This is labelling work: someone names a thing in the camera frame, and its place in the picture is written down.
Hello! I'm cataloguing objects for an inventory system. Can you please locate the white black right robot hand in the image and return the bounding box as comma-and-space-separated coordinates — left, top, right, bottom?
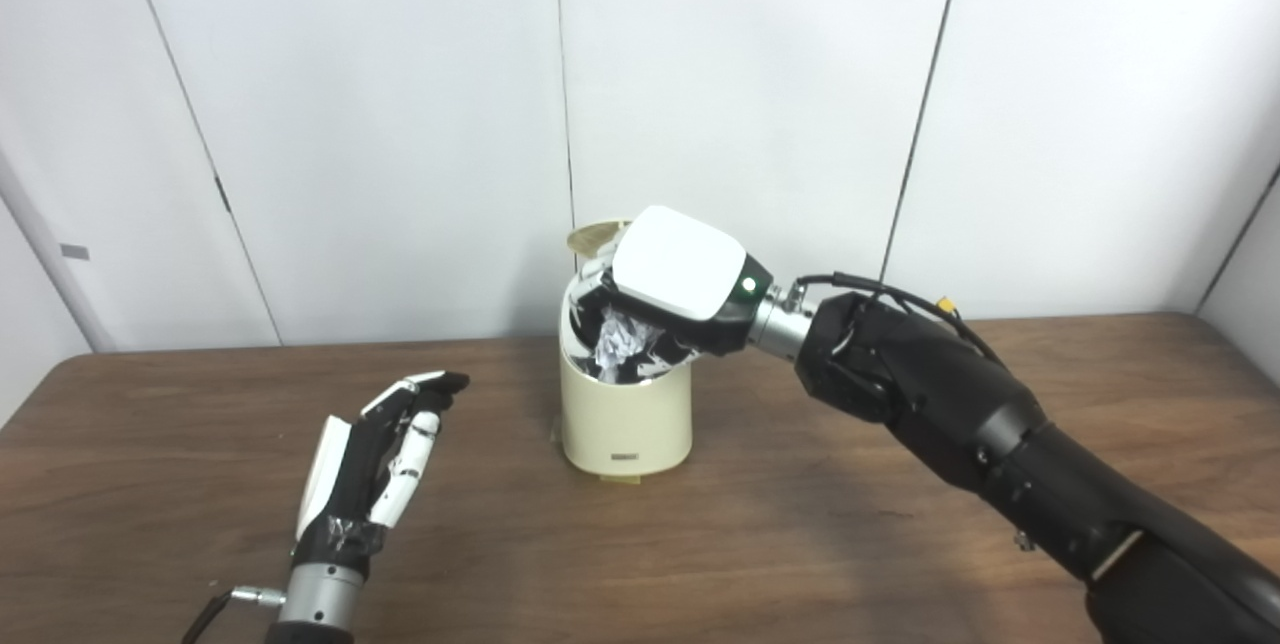
575, 205, 774, 383

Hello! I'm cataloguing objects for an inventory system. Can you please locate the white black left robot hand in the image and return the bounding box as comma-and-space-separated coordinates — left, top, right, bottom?
294, 371, 470, 570

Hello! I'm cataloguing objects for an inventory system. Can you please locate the round cream bin lid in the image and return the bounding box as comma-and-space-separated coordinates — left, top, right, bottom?
567, 220, 633, 255

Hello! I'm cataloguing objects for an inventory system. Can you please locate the white paper ball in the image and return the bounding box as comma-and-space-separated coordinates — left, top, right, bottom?
594, 316, 656, 385

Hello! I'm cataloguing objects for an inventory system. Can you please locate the cream-colored bin body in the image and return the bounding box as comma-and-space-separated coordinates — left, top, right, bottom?
559, 269, 694, 480

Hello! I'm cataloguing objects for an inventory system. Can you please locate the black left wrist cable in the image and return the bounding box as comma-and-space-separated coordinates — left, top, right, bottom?
182, 586, 286, 644

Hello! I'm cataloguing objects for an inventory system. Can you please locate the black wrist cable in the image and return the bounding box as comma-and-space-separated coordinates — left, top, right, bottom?
795, 272, 1001, 365
182, 586, 286, 644

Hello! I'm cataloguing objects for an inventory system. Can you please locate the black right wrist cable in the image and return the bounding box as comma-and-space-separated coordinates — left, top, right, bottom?
795, 272, 1001, 365

